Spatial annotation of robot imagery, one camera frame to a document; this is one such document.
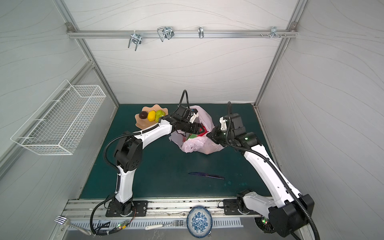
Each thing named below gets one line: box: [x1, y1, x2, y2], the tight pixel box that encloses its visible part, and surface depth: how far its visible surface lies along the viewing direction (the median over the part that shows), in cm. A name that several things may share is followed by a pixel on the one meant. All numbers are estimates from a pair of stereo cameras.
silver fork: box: [54, 215, 92, 236], surface depth 71 cm
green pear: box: [155, 109, 166, 123], surface depth 109 cm
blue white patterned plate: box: [186, 206, 213, 239], surface depth 70 cm
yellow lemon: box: [147, 110, 156, 122], surface depth 110 cm
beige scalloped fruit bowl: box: [135, 104, 169, 130], surface depth 110 cm
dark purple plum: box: [139, 111, 148, 119], surface depth 107 cm
